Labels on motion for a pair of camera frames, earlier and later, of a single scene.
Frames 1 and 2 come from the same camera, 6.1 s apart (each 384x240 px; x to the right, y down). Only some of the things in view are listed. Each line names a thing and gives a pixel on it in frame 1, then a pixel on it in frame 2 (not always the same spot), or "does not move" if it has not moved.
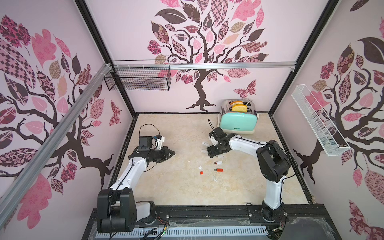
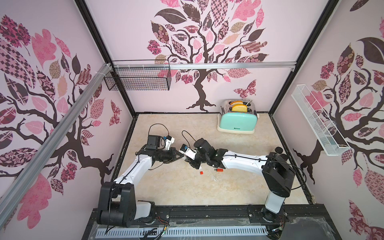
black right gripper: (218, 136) → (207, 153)
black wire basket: (139, 75) does not move
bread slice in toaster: (238, 106) does not move
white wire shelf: (331, 140) does not move
